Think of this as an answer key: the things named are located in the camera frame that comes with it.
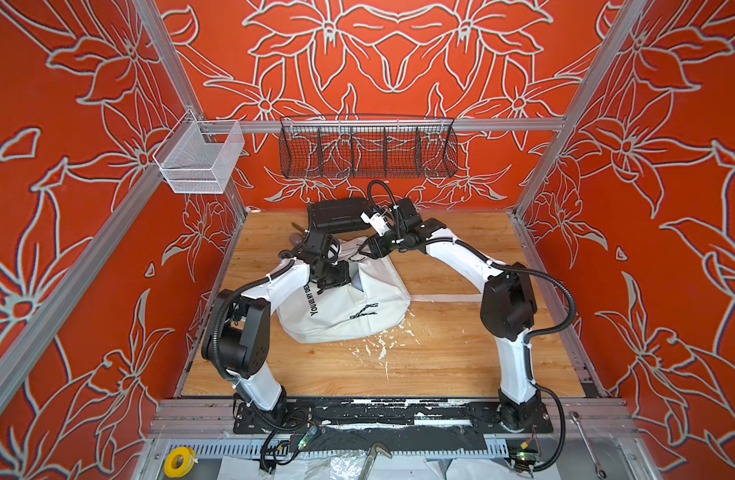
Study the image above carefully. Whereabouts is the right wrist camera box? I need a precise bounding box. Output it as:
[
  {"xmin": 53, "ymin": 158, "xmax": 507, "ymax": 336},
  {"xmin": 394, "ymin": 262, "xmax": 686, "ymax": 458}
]
[{"xmin": 360, "ymin": 211, "xmax": 391, "ymax": 237}]

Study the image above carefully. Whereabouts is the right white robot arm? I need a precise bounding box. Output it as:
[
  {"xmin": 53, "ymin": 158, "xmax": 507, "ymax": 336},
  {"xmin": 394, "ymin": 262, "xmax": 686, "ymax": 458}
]
[{"xmin": 359, "ymin": 179, "xmax": 577, "ymax": 476}]

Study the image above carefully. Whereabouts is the small green circuit board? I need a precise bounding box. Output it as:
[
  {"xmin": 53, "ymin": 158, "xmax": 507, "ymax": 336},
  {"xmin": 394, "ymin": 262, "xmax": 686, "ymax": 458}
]
[{"xmin": 509, "ymin": 447, "xmax": 541, "ymax": 476}]

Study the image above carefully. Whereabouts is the yellow tape roll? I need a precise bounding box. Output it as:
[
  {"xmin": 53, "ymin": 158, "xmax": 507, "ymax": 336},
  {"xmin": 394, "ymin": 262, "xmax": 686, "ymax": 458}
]
[{"xmin": 162, "ymin": 446, "xmax": 198, "ymax": 479}]

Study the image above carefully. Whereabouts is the white wire mesh basket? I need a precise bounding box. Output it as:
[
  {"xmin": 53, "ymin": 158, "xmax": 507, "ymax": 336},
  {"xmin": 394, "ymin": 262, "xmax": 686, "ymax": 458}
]
[{"xmin": 153, "ymin": 109, "xmax": 245, "ymax": 194}]

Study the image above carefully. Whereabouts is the black wire wall basket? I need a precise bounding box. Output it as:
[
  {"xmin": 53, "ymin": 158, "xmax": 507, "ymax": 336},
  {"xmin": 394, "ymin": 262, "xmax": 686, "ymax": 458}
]
[{"xmin": 278, "ymin": 114, "xmax": 459, "ymax": 180}]

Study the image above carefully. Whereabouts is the black plastic case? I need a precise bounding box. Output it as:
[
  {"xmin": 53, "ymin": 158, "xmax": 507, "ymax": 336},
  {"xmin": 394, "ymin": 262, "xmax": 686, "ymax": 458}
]
[{"xmin": 307, "ymin": 197, "xmax": 371, "ymax": 234}]

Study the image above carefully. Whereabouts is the steel wrench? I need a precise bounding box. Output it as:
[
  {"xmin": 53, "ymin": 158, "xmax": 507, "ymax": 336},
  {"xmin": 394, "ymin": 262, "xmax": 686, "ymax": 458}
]
[{"xmin": 571, "ymin": 411, "xmax": 607, "ymax": 480}]

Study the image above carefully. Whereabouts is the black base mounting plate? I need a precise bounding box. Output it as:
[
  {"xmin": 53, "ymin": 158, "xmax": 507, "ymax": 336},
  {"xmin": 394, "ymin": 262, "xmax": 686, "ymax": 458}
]
[{"xmin": 233, "ymin": 395, "xmax": 555, "ymax": 436}]

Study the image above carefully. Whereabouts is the white student backpack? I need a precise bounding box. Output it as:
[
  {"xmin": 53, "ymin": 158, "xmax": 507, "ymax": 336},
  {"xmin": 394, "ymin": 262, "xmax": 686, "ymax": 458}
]
[{"xmin": 276, "ymin": 237, "xmax": 411, "ymax": 344}]

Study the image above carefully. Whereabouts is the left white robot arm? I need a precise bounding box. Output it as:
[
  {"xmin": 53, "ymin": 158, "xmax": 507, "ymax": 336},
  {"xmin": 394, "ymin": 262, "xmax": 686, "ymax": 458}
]
[{"xmin": 201, "ymin": 230, "xmax": 351, "ymax": 431}]

